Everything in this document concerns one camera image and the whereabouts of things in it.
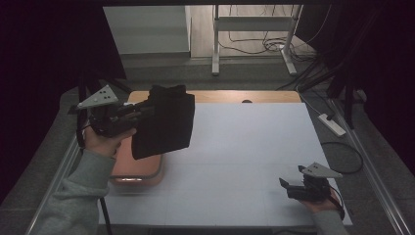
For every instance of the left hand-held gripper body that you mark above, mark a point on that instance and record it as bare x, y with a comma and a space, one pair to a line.
107, 120

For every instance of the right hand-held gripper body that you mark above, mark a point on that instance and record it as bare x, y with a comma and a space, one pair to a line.
310, 190

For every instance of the black garment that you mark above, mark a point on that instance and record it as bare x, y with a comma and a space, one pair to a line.
166, 124

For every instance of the pink plastic basket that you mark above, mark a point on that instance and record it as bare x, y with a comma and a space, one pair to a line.
143, 169

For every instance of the person's right hand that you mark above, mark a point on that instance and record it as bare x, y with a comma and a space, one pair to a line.
321, 205

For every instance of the person's left hand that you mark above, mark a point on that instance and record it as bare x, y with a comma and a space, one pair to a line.
104, 143

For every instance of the white power strip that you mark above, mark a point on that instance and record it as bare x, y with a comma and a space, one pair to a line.
332, 125

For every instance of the white table cover sheet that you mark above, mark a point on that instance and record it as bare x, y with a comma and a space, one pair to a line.
244, 147

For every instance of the white cabinet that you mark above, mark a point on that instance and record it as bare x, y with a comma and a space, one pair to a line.
147, 29

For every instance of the black table grommet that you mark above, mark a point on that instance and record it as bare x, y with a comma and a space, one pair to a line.
247, 101

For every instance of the black curtain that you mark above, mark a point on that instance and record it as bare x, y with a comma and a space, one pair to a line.
49, 49
385, 65

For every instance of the aluminium floor rail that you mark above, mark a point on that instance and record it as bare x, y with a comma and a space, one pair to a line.
375, 173
63, 163

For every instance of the white metal stand frame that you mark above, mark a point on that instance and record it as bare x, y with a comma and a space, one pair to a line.
254, 23

